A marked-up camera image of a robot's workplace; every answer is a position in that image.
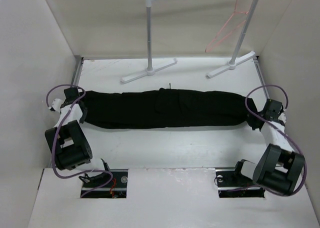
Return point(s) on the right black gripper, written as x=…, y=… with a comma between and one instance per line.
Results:
x=261, y=112

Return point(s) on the black trousers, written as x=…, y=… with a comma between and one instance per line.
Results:
x=166, y=108

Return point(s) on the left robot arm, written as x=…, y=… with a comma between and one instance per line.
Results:
x=66, y=140

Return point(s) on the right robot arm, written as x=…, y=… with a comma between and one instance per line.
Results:
x=279, y=168

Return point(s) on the white clothes rack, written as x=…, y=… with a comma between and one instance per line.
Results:
x=234, y=61

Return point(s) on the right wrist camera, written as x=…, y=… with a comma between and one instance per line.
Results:
x=282, y=118

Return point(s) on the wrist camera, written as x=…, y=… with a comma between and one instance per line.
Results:
x=282, y=118
x=56, y=105

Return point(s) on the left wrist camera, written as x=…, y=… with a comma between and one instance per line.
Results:
x=56, y=105

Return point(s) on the pink wire hanger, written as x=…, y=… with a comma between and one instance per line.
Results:
x=234, y=22

